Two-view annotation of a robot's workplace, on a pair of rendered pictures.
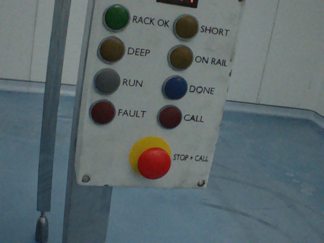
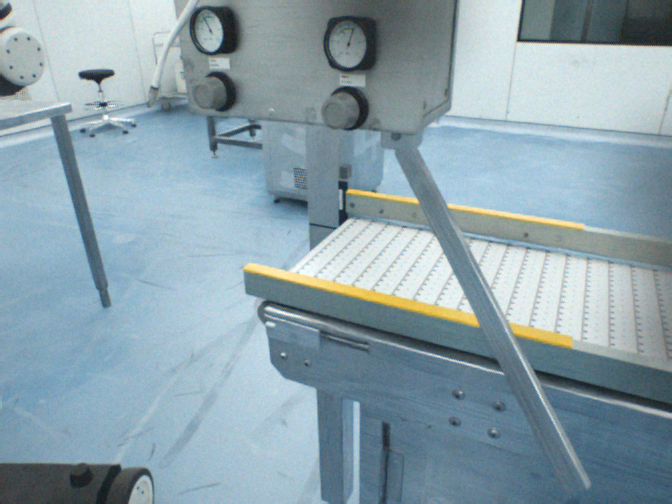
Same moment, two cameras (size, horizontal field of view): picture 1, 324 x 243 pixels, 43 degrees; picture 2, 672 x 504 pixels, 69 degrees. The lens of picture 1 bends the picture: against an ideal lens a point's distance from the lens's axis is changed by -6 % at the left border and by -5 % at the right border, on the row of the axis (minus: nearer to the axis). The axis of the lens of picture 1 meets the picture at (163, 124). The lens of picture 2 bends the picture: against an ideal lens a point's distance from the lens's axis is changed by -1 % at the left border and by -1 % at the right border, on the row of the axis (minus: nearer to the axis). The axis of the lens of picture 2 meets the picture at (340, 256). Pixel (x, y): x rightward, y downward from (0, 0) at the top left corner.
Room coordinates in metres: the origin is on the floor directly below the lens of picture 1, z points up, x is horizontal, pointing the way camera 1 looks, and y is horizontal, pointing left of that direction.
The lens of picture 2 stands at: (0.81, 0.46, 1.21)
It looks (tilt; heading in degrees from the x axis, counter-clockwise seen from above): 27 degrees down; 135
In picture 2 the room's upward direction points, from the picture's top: 1 degrees counter-clockwise
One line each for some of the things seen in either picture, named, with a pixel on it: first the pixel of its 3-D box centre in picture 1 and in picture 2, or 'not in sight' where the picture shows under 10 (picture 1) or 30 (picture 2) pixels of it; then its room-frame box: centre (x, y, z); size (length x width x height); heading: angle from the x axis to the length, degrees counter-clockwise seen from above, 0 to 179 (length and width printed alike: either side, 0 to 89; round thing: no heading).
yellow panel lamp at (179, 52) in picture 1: (181, 58); not in sight; (0.49, -0.01, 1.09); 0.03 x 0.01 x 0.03; 109
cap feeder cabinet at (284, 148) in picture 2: not in sight; (324, 142); (-1.56, 2.69, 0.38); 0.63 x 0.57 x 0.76; 17
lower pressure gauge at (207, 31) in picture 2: not in sight; (211, 30); (0.42, 0.70, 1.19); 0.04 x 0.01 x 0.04; 19
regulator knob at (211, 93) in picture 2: not in sight; (210, 86); (0.42, 0.69, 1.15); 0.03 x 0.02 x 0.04; 19
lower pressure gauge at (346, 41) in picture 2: not in sight; (349, 44); (0.54, 0.74, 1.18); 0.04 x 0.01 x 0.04; 19
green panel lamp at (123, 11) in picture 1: (117, 17); not in sight; (0.46, 0.07, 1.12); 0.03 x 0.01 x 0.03; 109
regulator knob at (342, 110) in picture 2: not in sight; (341, 105); (0.54, 0.73, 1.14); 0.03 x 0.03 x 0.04; 19
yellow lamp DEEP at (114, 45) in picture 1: (111, 50); not in sight; (0.46, 0.07, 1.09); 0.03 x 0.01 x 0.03; 109
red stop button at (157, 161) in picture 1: (151, 158); not in sight; (0.48, 0.01, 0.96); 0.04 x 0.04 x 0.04; 19
